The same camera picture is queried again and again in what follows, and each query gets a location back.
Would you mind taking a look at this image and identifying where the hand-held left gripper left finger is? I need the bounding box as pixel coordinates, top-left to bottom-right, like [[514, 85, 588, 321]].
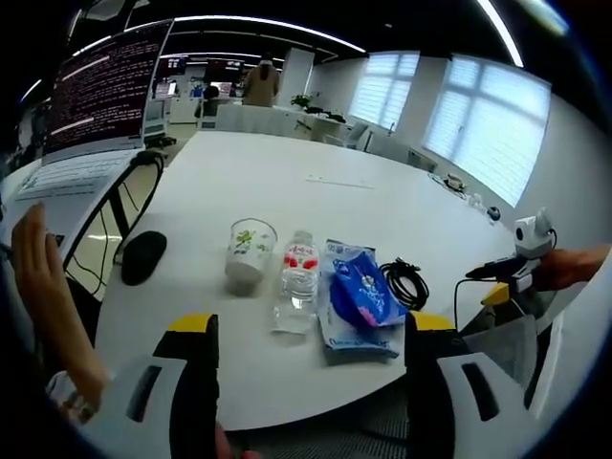
[[93, 313, 222, 459]]

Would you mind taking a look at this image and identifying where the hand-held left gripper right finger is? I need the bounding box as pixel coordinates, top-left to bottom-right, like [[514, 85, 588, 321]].
[[403, 311, 539, 459]]

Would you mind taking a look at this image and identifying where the black computer mouse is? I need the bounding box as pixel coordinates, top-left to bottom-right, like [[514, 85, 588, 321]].
[[120, 230, 168, 287]]

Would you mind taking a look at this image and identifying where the blue tissue packet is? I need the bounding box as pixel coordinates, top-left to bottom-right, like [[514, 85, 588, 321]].
[[329, 252, 410, 329]]

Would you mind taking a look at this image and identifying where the light blue wipes packet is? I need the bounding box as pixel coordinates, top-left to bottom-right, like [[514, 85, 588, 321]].
[[317, 238, 404, 367]]

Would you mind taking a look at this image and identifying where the paper cup with floral print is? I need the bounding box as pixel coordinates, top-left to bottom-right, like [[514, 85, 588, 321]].
[[224, 218, 279, 297]]

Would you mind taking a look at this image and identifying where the clear water bottle red label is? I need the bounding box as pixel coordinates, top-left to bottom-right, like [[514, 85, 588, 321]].
[[271, 229, 320, 336]]

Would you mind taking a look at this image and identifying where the person's right hand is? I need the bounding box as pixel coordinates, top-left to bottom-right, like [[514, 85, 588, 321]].
[[531, 244, 612, 292]]

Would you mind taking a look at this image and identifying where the person's left hand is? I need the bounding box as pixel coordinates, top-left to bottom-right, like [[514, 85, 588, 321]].
[[213, 422, 263, 459]]

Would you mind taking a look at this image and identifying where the grey mesh chair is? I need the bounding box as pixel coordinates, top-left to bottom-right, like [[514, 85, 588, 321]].
[[459, 309, 544, 391]]

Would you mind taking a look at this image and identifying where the large window with blinds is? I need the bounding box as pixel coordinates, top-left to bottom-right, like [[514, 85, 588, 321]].
[[422, 55, 552, 208]]

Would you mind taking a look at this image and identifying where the short ceiling light strip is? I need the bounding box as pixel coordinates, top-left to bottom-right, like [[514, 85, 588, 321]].
[[476, 0, 526, 68]]

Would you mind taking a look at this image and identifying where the small window with blinds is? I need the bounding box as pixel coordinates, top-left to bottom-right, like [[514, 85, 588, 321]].
[[350, 51, 421, 131]]

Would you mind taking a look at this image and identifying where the white table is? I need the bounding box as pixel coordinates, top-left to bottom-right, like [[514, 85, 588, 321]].
[[93, 129, 532, 431]]

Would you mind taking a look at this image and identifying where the white counter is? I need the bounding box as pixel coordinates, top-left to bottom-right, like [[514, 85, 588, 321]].
[[199, 102, 356, 141]]

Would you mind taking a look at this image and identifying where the open laptop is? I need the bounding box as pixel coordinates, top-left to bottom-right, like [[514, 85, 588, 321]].
[[12, 18, 176, 202]]

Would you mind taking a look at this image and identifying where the long ceiling light strip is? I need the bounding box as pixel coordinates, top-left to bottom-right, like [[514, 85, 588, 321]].
[[172, 15, 365, 53]]

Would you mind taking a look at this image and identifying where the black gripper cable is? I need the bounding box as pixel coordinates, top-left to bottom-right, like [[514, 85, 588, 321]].
[[452, 276, 484, 332]]

